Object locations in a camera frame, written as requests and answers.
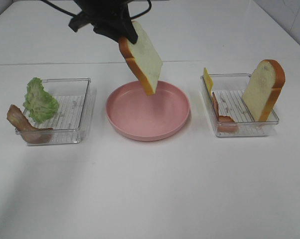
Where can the green lettuce leaf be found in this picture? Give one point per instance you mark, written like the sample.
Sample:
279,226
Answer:
40,104

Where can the bacon strip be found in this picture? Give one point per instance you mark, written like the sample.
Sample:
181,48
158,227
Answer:
23,124
225,123

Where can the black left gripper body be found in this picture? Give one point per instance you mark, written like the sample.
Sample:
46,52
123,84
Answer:
103,10

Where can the clear right plastic tray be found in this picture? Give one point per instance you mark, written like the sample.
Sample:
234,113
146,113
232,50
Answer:
228,89

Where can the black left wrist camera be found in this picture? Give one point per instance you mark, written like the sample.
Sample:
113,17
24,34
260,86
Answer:
78,21

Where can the yellow cheese slice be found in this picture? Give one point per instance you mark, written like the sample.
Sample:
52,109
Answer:
208,81

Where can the clear plastic tray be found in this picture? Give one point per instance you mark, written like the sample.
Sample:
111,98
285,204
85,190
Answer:
71,123
228,89

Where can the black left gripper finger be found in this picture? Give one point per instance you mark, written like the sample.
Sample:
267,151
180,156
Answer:
109,32
124,28

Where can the bread slice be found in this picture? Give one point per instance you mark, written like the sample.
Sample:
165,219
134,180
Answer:
142,59
263,89

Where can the clear left plastic tray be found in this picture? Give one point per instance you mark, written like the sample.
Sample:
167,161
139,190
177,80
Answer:
71,123

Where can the pink round plate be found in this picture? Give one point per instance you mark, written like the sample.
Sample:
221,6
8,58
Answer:
138,116

